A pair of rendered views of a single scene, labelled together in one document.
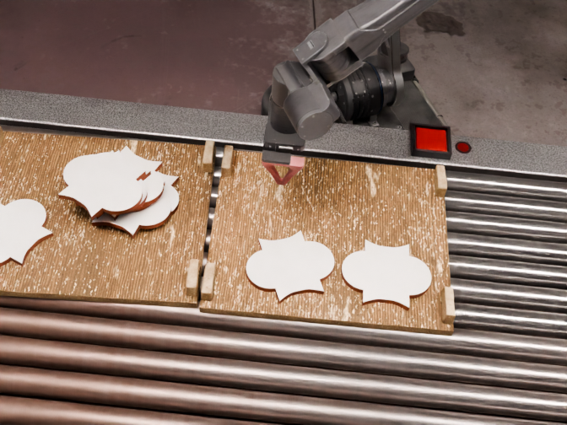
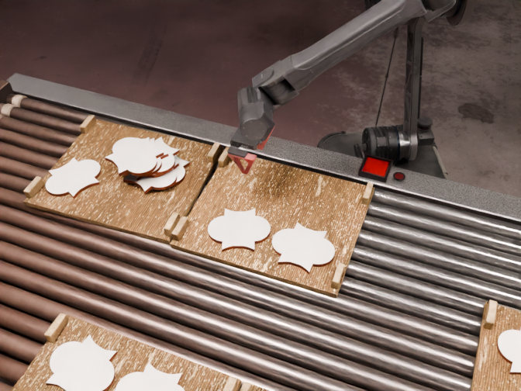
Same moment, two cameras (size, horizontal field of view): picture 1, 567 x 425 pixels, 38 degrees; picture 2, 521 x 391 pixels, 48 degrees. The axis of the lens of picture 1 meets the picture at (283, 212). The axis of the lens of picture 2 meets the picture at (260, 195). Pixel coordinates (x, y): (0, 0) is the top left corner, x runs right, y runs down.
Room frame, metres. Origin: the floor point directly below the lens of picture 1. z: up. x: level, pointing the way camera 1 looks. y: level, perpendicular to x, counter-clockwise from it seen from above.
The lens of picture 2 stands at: (-0.03, -0.42, 2.01)
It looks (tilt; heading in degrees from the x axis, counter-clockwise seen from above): 46 degrees down; 22
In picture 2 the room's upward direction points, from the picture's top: 1 degrees counter-clockwise
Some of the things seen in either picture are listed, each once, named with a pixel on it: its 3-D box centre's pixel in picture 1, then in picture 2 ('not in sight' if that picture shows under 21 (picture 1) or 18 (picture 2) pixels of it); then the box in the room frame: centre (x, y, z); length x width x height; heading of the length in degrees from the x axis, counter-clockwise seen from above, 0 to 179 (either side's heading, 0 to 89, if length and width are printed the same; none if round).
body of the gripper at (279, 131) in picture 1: (288, 113); (251, 123); (0.95, 0.01, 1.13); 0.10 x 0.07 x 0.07; 179
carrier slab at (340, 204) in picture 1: (330, 235); (276, 216); (0.87, -0.08, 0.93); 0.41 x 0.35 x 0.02; 90
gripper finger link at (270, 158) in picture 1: (283, 159); (246, 155); (0.92, 0.01, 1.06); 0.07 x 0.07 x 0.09; 89
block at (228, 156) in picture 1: (227, 160); (225, 157); (1.01, 0.11, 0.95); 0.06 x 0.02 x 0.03; 0
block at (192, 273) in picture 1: (192, 277); (171, 223); (0.75, 0.14, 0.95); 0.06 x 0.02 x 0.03; 2
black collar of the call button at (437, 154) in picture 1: (430, 141); (375, 167); (1.13, -0.27, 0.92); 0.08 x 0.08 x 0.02; 0
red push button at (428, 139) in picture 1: (430, 142); (375, 167); (1.13, -0.27, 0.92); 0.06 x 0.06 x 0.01; 0
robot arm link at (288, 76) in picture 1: (291, 87); (250, 104); (0.95, 0.01, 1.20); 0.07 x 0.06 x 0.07; 26
